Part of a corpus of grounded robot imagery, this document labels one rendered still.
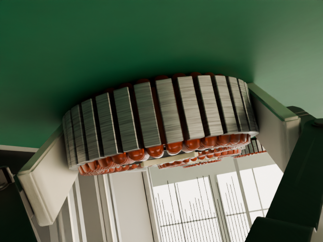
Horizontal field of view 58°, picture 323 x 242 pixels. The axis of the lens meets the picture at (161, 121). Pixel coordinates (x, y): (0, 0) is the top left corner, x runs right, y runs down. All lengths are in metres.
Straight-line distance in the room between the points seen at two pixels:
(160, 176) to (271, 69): 6.51
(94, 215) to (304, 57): 0.33
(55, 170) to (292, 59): 0.14
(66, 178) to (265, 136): 0.11
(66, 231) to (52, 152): 0.21
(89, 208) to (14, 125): 0.25
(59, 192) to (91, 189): 0.25
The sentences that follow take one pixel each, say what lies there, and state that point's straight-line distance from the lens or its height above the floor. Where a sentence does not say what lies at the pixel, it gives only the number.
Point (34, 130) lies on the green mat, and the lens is 0.21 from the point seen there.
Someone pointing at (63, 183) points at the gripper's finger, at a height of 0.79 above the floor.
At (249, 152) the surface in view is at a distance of 0.71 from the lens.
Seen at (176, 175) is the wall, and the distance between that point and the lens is 6.60.
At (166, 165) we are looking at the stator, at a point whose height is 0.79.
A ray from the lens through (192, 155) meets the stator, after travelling 0.20.
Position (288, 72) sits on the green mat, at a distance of 0.19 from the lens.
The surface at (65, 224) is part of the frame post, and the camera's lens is 0.36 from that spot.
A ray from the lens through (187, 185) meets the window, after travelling 6.58.
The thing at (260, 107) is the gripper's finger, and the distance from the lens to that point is 0.16.
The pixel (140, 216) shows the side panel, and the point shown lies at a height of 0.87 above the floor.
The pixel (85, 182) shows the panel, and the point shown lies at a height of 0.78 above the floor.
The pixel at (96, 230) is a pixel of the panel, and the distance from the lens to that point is 0.42.
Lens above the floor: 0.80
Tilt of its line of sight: 11 degrees down
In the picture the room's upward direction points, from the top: 169 degrees clockwise
